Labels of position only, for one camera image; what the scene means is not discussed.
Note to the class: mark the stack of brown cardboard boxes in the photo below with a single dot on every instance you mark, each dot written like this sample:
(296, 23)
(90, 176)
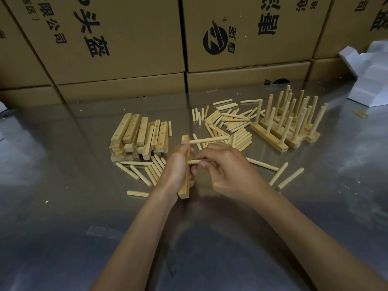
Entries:
(136, 36)

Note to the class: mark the pile of wooden dowels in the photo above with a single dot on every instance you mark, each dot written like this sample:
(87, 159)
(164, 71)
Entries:
(233, 121)

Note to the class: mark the person's right forearm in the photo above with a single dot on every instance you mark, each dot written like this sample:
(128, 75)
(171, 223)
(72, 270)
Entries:
(318, 245)

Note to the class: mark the clear tape patch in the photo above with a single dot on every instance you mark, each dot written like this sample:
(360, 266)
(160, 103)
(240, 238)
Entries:
(104, 232)

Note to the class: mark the drilled wooden block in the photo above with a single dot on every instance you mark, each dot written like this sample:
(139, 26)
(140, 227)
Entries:
(184, 190)
(295, 144)
(317, 134)
(312, 125)
(266, 139)
(315, 139)
(309, 138)
(303, 139)

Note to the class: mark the shiny metal table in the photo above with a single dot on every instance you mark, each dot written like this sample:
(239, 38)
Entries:
(60, 184)

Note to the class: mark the person's left forearm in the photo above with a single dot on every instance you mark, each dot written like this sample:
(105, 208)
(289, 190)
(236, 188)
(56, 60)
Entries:
(136, 245)

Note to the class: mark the stack of white foam blocks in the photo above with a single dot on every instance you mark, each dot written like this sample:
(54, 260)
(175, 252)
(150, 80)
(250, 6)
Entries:
(2, 107)
(373, 84)

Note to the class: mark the person's left hand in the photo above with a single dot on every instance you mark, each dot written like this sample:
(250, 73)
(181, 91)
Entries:
(174, 175)

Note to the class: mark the person's right hand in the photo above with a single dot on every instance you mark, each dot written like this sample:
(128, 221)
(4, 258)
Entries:
(236, 178)

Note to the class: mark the pile of drilled wooden bars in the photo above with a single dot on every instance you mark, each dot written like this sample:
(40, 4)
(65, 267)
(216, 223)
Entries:
(121, 128)

